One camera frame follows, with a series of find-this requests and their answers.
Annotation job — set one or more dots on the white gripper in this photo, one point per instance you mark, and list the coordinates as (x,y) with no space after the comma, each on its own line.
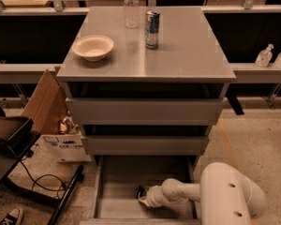
(154,198)

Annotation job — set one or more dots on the dark blue rxbar wrapper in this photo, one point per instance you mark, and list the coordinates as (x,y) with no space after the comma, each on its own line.
(142,191)

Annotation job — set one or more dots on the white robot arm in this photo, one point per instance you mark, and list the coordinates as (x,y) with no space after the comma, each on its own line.
(226,196)

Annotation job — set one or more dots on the bottom grey drawer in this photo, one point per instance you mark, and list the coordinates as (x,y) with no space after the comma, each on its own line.
(118,179)

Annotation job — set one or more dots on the grey drawer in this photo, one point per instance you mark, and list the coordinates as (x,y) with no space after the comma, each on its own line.
(148,112)
(144,145)
(118,179)

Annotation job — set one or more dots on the middle grey drawer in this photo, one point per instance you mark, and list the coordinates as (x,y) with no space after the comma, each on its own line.
(144,145)

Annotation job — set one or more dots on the top grey drawer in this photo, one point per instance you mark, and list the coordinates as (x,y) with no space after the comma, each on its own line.
(148,112)

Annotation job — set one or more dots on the white printed box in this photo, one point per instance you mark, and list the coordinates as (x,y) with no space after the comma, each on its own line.
(65,148)

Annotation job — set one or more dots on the brown cardboard box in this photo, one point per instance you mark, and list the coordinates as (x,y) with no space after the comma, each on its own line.
(47,106)

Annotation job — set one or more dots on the black white sneaker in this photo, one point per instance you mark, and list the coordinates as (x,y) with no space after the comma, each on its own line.
(14,217)

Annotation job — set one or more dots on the brown bag on table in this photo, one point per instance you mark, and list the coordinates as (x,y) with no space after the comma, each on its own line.
(12,130)

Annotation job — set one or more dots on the white paper bowl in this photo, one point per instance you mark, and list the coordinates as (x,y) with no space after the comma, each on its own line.
(93,48)

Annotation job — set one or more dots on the blue silver drink can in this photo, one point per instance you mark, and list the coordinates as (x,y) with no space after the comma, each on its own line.
(151,28)

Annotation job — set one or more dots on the clear plastic water bottle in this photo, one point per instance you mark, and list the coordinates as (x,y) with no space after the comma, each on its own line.
(131,12)

